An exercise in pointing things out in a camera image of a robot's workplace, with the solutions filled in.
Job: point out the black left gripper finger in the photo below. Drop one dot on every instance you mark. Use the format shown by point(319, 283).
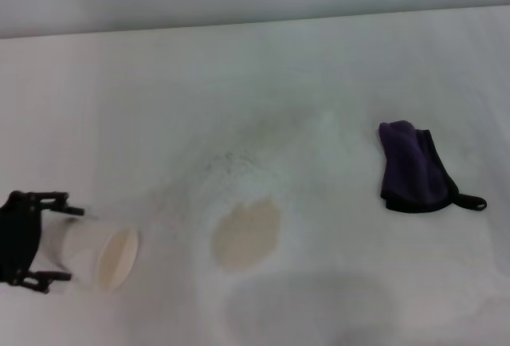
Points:
point(53, 201)
point(44, 278)

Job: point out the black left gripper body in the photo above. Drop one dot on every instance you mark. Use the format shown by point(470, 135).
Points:
point(18, 234)

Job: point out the white paper cup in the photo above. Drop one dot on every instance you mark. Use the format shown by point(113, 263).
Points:
point(81, 250)

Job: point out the purple rag with black edge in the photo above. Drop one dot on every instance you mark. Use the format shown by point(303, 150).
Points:
point(410, 166)

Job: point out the brown water stain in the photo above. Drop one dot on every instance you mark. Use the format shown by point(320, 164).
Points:
point(245, 236)

